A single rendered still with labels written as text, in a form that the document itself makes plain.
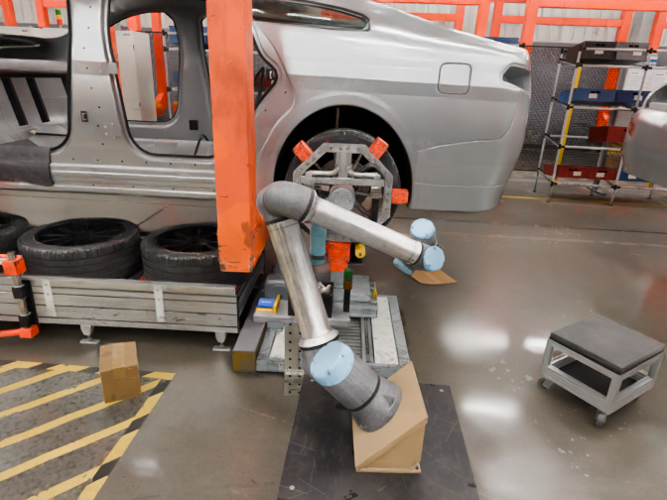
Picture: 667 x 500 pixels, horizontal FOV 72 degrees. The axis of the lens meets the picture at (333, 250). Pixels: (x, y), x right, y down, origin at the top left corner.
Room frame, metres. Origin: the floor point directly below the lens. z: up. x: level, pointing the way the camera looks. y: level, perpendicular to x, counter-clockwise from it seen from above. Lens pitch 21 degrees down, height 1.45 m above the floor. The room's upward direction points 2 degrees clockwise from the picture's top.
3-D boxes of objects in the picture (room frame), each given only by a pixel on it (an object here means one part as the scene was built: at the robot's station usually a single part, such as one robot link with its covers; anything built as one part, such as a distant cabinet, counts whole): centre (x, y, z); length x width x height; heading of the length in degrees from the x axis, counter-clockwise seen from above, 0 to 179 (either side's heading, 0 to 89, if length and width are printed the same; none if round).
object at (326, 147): (2.48, -0.04, 0.85); 0.54 x 0.07 x 0.54; 89
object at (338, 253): (2.51, -0.04, 0.48); 0.16 x 0.12 x 0.17; 179
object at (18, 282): (2.17, 1.65, 0.30); 0.09 x 0.05 x 0.50; 89
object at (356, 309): (2.65, -0.04, 0.13); 0.50 x 0.36 x 0.10; 89
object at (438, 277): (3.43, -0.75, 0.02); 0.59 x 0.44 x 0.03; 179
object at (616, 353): (1.92, -1.32, 0.17); 0.43 x 0.36 x 0.34; 123
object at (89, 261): (2.63, 1.55, 0.39); 0.66 x 0.66 x 0.24
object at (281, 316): (1.86, 0.13, 0.44); 0.43 x 0.17 x 0.03; 89
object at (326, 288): (1.86, 0.09, 0.51); 0.20 x 0.14 x 0.13; 87
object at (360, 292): (2.65, -0.04, 0.32); 0.40 x 0.30 x 0.28; 89
